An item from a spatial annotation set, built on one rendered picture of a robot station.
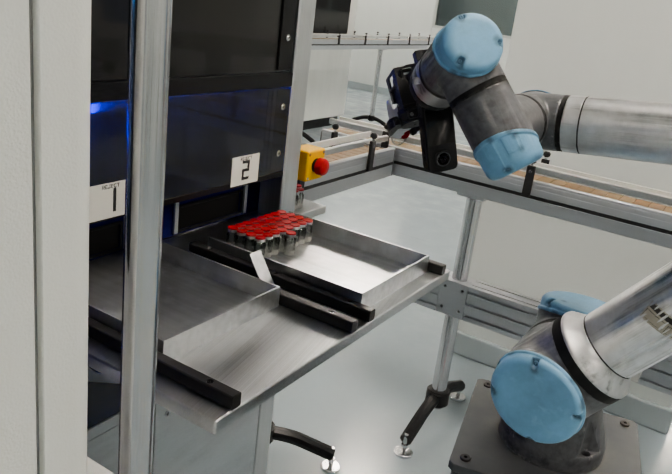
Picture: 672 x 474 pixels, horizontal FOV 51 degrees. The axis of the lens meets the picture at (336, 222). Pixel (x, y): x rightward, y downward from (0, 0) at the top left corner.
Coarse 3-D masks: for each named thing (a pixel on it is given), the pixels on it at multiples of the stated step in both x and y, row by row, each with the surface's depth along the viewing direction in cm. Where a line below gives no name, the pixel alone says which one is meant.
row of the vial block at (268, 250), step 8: (296, 224) 143; (304, 224) 144; (264, 232) 136; (272, 232) 136; (280, 232) 138; (296, 232) 142; (304, 232) 144; (256, 240) 133; (264, 240) 133; (272, 240) 136; (280, 240) 138; (296, 240) 143; (304, 240) 145; (256, 248) 133; (264, 248) 134; (272, 248) 137; (280, 248) 139; (264, 256) 135
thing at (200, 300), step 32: (192, 256) 125; (96, 288) 115; (160, 288) 117; (192, 288) 119; (224, 288) 120; (256, 288) 118; (96, 320) 102; (160, 320) 107; (192, 320) 108; (224, 320) 105
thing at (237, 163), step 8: (232, 160) 138; (240, 160) 140; (256, 160) 144; (232, 168) 138; (240, 168) 141; (256, 168) 145; (232, 176) 139; (240, 176) 141; (256, 176) 146; (232, 184) 140; (240, 184) 142
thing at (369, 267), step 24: (216, 240) 132; (312, 240) 148; (336, 240) 149; (360, 240) 146; (288, 264) 134; (312, 264) 135; (336, 264) 137; (360, 264) 138; (384, 264) 140; (408, 264) 141; (336, 288) 120; (360, 288) 127; (384, 288) 124
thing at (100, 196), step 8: (104, 184) 112; (112, 184) 114; (120, 184) 115; (96, 192) 111; (104, 192) 113; (112, 192) 114; (120, 192) 116; (96, 200) 112; (104, 200) 113; (112, 200) 115; (120, 200) 116; (96, 208) 112; (104, 208) 114; (112, 208) 115; (120, 208) 117; (96, 216) 113; (104, 216) 114; (112, 216) 116
